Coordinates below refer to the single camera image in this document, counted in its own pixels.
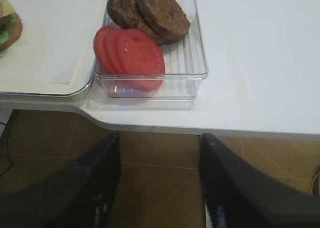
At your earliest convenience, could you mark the clear patty tomato container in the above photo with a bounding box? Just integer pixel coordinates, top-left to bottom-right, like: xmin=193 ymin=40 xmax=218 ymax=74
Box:
xmin=95 ymin=0 xmax=209 ymax=99

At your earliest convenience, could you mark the yellow cheese slice on tray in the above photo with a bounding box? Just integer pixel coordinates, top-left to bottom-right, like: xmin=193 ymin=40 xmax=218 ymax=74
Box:
xmin=0 ymin=0 xmax=16 ymax=18

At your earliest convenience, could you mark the black floor cable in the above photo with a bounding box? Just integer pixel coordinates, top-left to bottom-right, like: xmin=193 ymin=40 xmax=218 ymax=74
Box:
xmin=0 ymin=122 xmax=16 ymax=178

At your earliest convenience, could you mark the white paper liner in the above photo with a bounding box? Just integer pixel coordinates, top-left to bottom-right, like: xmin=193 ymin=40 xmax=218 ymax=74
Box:
xmin=0 ymin=0 xmax=105 ymax=83

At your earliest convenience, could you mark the front red tomato slice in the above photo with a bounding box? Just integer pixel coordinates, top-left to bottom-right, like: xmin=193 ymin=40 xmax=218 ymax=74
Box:
xmin=115 ymin=29 xmax=165 ymax=77

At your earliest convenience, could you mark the green lettuce leaf on tray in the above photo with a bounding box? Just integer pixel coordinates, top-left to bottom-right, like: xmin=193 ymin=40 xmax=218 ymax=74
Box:
xmin=0 ymin=13 xmax=17 ymax=43

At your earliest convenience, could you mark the bottom bun on tray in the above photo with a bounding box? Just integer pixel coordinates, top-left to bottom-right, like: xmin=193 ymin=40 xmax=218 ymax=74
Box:
xmin=0 ymin=12 xmax=23 ymax=50

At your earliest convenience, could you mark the middle brown patty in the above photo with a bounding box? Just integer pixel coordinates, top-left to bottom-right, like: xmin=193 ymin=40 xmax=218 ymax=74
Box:
xmin=119 ymin=0 xmax=169 ymax=45

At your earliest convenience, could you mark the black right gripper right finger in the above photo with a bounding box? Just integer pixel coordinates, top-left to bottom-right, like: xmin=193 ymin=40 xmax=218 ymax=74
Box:
xmin=199 ymin=133 xmax=320 ymax=228

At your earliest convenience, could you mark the white serving tray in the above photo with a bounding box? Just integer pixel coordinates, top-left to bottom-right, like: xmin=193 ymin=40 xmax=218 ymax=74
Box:
xmin=0 ymin=0 xmax=107 ymax=95

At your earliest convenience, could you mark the red tomato slice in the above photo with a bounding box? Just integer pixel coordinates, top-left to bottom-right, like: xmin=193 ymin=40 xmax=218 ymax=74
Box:
xmin=103 ymin=26 xmax=115 ymax=74
xmin=107 ymin=28 xmax=128 ymax=74
xmin=93 ymin=26 xmax=113 ymax=73
xmin=115 ymin=29 xmax=165 ymax=77

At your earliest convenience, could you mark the orange floor cable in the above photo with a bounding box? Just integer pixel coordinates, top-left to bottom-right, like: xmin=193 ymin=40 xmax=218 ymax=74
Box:
xmin=309 ymin=167 xmax=320 ymax=196

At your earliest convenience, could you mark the rear brown patty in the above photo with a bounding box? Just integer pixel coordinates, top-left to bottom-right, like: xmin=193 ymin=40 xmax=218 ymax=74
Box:
xmin=107 ymin=0 xmax=129 ymax=29

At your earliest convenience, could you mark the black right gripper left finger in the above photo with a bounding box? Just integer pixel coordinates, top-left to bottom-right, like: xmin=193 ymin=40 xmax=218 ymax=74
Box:
xmin=0 ymin=133 xmax=121 ymax=228

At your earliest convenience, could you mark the front brown patty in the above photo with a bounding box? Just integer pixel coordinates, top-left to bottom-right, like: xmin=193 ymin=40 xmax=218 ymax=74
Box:
xmin=136 ymin=0 xmax=191 ymax=41

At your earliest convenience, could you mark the brown patty on tray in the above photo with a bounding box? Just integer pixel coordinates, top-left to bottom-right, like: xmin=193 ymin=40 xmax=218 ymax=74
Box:
xmin=0 ymin=14 xmax=12 ymax=33

